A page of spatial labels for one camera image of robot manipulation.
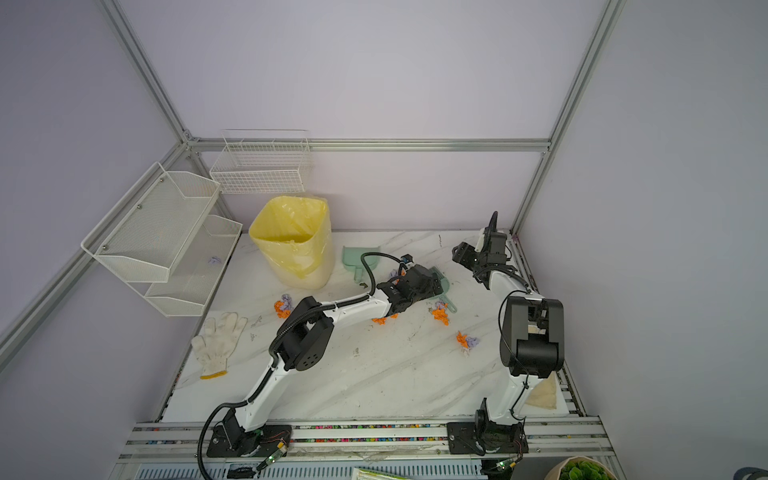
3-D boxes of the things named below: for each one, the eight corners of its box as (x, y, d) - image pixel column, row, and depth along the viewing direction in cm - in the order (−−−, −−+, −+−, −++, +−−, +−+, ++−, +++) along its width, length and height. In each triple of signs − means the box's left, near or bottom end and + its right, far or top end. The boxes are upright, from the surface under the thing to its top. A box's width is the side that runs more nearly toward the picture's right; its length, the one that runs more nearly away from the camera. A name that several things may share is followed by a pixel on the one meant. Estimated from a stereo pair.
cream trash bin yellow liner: (267, 297, 102) (237, 247, 82) (283, 247, 117) (261, 195, 97) (332, 297, 103) (318, 248, 82) (340, 248, 118) (329, 195, 97)
